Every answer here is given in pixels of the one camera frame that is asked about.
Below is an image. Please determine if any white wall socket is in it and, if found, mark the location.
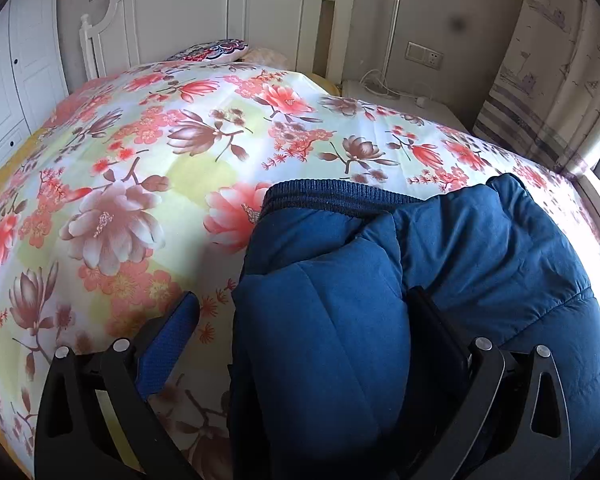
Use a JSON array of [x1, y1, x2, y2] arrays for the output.
[[405, 41, 444, 69]]

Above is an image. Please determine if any floral bed blanket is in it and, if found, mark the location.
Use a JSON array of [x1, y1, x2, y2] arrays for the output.
[[0, 59, 600, 480]]

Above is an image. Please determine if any white nightstand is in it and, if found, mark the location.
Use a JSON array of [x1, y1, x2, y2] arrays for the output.
[[340, 79, 475, 135]]

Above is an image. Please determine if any white wardrobe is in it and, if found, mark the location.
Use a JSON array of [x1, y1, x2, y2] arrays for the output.
[[0, 0, 72, 171]]

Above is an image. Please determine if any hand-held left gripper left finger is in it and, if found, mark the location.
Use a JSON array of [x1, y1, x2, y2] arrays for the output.
[[34, 291, 202, 480]]

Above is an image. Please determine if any red blue patterned pillow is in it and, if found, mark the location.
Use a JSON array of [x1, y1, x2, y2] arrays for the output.
[[166, 37, 251, 64]]

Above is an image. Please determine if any white cable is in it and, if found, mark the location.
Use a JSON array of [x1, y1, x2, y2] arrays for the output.
[[359, 70, 432, 107]]

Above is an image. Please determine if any white wooden headboard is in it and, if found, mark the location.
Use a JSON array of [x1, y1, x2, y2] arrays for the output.
[[79, 0, 357, 86]]

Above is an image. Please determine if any blue quilted jacket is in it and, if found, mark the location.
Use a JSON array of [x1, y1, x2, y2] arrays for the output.
[[227, 172, 600, 480]]

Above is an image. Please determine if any silver lamp pole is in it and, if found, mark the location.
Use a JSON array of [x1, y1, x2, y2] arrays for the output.
[[381, 0, 402, 97]]

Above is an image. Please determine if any beige pillow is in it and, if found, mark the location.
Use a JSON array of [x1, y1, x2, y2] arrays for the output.
[[236, 47, 295, 70]]

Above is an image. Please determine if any printed striped curtain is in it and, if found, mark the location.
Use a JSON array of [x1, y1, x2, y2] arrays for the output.
[[472, 0, 600, 181]]

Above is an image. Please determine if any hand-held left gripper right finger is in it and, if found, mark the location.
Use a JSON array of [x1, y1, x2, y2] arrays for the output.
[[405, 286, 572, 480]]

